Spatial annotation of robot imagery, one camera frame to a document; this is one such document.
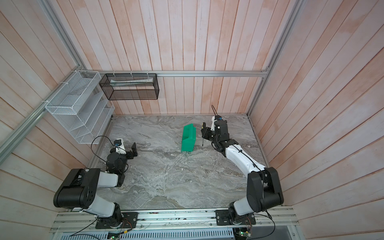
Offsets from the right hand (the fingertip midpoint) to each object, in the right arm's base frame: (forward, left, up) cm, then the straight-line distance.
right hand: (202, 129), depth 87 cm
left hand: (-7, +45, -8) cm, 47 cm away
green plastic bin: (-4, +8, -3) cm, 10 cm away
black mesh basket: (+32, +51, +8) cm, 61 cm away
